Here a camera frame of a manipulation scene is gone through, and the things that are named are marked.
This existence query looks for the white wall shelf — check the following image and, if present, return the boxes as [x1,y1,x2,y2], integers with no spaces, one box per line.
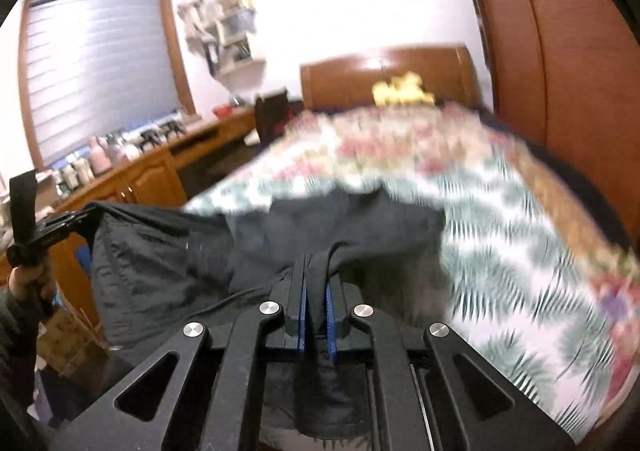
[207,0,268,78]

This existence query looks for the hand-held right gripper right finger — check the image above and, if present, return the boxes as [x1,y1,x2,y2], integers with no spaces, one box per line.
[325,276,576,451]

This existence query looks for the grey window blind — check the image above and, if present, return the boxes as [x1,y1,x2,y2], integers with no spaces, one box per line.
[24,0,182,167]

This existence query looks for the floral quilt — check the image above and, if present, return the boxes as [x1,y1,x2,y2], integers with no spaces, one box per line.
[280,104,640,332]

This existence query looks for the wooden louvered wardrobe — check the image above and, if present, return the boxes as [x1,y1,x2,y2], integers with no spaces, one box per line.
[455,0,640,192]

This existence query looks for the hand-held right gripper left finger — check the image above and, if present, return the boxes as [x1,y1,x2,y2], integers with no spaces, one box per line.
[50,253,307,451]

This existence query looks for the wooden window frame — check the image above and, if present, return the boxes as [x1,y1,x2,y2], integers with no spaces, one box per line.
[17,0,198,173]

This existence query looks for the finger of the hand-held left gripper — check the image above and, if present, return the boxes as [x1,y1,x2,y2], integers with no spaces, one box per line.
[36,204,108,252]

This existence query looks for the white cloth bundle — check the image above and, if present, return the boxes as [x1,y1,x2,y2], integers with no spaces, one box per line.
[177,0,221,52]

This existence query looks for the black jacket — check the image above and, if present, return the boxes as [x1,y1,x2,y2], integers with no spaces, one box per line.
[87,191,446,439]

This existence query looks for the person's left hand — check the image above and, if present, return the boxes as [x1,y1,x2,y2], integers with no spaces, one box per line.
[7,263,58,318]

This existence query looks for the cardboard box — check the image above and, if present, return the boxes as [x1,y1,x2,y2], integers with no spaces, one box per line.
[37,306,108,378]

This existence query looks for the pink vase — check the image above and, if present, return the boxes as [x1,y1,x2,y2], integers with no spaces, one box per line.
[87,136,112,177]

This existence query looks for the wooden bed headboard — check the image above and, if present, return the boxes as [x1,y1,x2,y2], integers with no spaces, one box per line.
[300,45,483,113]

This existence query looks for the person's left forearm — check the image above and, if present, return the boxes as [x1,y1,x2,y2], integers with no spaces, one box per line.
[0,288,41,432]

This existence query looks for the yellow plush toy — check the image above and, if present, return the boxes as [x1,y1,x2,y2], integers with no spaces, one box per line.
[372,72,436,107]

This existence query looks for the dark chair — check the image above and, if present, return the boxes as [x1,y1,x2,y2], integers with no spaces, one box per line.
[254,90,291,147]

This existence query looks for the wooden desk with cabinets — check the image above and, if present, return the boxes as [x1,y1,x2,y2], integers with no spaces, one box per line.
[0,106,261,347]

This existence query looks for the palm leaf bedsheet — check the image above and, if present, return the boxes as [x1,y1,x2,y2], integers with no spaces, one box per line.
[185,141,636,447]

